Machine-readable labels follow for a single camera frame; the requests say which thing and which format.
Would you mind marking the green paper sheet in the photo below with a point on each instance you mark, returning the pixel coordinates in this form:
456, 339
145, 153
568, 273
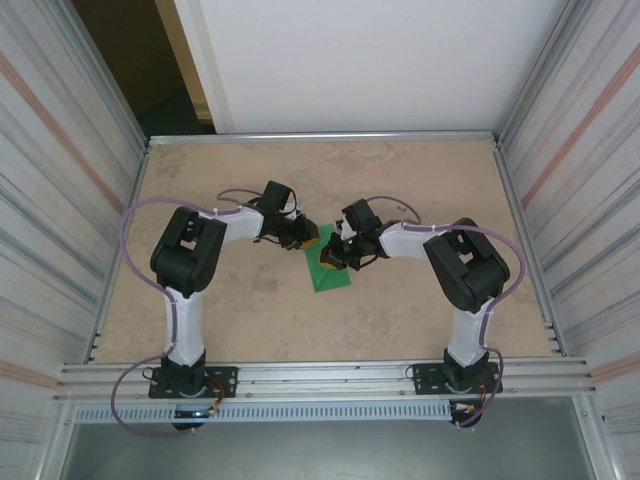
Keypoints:
327, 280

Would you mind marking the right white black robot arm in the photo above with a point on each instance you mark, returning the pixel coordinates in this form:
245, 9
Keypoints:
465, 265

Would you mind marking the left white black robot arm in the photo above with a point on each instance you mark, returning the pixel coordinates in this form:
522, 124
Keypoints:
187, 250

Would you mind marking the grey metal sheet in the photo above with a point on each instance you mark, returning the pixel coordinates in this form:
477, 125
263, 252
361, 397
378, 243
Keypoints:
320, 450

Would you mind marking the aluminium table edge rail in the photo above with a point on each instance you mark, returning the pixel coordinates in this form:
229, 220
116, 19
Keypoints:
320, 137

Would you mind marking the wide aluminium mounting rail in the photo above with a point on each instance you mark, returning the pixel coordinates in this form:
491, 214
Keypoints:
320, 380

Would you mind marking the white door frame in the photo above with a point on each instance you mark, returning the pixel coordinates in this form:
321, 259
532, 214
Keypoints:
210, 85

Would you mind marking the aluminium table side rail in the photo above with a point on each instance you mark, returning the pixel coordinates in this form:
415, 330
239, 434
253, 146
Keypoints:
136, 190
513, 200

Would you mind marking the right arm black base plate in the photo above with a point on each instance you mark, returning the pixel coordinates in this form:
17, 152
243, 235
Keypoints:
425, 377

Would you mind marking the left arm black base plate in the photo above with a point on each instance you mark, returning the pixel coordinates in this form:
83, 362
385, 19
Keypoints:
225, 382

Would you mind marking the aluminium frame post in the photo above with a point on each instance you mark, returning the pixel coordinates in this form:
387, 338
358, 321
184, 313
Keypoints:
545, 75
100, 75

